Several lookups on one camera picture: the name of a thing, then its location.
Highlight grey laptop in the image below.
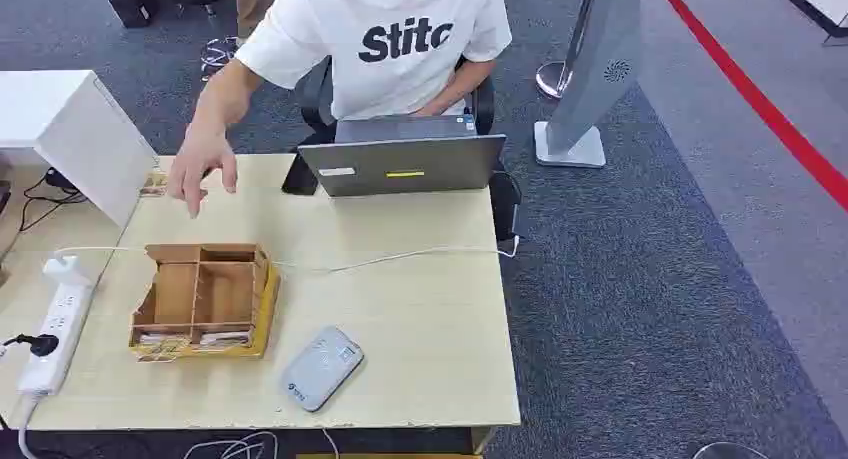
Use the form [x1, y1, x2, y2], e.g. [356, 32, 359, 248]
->
[297, 114, 509, 199]

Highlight black office chair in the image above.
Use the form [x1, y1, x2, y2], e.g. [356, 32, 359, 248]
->
[280, 54, 525, 244]

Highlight person in white shirt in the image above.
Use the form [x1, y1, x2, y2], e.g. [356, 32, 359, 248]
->
[165, 0, 513, 219]

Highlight grey card reader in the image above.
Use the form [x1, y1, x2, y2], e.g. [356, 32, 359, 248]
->
[279, 325, 366, 414]

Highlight grey standing display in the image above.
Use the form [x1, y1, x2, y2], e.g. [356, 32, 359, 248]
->
[533, 0, 655, 170]

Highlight stack of cards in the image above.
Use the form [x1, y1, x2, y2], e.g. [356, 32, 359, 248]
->
[137, 333, 194, 363]
[197, 330, 252, 349]

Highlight person's right hand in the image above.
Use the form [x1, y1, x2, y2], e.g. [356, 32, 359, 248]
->
[165, 125, 239, 219]

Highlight wooden card box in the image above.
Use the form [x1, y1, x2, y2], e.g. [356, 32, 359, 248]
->
[128, 243, 282, 364]

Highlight stool with chrome base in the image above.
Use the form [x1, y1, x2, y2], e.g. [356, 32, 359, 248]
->
[162, 0, 242, 81]

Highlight printed card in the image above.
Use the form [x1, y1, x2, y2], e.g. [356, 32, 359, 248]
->
[139, 171, 171, 200]

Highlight person in tan trousers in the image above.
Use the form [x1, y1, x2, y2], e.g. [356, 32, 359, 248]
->
[148, 0, 289, 41]

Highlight white panel box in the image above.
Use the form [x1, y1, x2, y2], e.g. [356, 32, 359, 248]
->
[0, 69, 160, 229]

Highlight white charger plug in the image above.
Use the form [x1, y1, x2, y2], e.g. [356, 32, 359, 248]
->
[42, 253, 82, 286]

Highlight black case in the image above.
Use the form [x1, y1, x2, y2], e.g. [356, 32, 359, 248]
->
[95, 0, 162, 31]

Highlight chrome round base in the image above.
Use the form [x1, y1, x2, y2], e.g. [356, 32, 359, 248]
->
[691, 441, 771, 459]

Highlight white power strip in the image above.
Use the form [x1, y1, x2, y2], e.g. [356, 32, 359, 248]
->
[17, 280, 97, 398]

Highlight black plug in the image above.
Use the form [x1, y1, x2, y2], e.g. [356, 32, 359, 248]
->
[2, 333, 61, 359]

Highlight white charging cable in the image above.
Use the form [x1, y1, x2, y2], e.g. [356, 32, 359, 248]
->
[52, 234, 522, 276]

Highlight chrome stanchion post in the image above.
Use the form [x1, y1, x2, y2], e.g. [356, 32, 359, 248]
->
[535, 0, 599, 101]

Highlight white cable loops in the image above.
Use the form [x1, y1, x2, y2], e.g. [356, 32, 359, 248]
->
[181, 430, 281, 459]

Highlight black cables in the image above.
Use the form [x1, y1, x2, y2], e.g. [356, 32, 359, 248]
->
[17, 167, 89, 234]

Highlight white power strip cord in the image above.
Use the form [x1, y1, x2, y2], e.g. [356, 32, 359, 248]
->
[15, 392, 42, 459]

